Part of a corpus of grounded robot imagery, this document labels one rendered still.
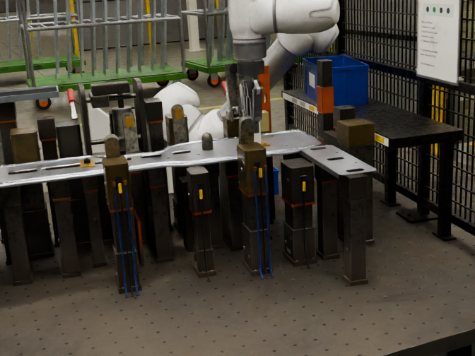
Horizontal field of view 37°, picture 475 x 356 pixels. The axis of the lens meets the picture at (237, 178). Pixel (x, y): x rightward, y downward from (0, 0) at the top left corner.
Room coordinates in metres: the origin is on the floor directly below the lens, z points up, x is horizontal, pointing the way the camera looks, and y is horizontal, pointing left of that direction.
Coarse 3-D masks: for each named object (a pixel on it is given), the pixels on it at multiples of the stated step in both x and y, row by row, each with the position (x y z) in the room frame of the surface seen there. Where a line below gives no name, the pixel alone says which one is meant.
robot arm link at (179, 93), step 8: (168, 88) 2.65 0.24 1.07; (176, 88) 2.64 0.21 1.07; (184, 88) 2.65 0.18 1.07; (160, 96) 2.63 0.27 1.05; (168, 96) 2.62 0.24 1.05; (176, 96) 2.62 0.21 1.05; (184, 96) 2.62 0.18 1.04; (192, 96) 2.64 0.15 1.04; (168, 104) 2.60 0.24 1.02; (184, 104) 2.62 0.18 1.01; (192, 104) 2.63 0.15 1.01; (168, 112) 2.59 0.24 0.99; (184, 112) 2.60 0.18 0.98; (192, 112) 2.62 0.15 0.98; (200, 112) 2.65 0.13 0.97; (192, 120) 2.60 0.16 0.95
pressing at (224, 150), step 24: (192, 144) 2.03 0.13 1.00; (216, 144) 2.01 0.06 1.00; (288, 144) 1.96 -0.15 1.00; (312, 144) 1.94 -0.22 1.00; (0, 168) 1.87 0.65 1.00; (24, 168) 1.86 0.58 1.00; (48, 168) 1.86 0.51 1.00; (72, 168) 1.83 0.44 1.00; (96, 168) 1.82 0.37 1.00; (144, 168) 1.82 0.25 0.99
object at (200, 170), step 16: (192, 176) 1.74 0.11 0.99; (208, 176) 1.75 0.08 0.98; (192, 192) 1.74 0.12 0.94; (208, 192) 1.75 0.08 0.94; (192, 208) 1.75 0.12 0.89; (208, 208) 1.75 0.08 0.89; (208, 224) 1.76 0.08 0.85; (208, 240) 1.75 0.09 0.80; (208, 256) 1.75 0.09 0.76; (208, 272) 1.74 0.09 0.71
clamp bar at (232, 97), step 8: (224, 64) 2.15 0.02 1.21; (232, 64) 2.11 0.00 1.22; (232, 72) 2.11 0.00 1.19; (232, 80) 2.14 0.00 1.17; (232, 88) 2.14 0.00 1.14; (232, 96) 2.13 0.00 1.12; (232, 104) 2.12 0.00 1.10; (240, 104) 2.12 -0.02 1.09; (232, 112) 2.11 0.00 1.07; (240, 112) 2.12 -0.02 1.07; (232, 120) 2.11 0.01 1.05
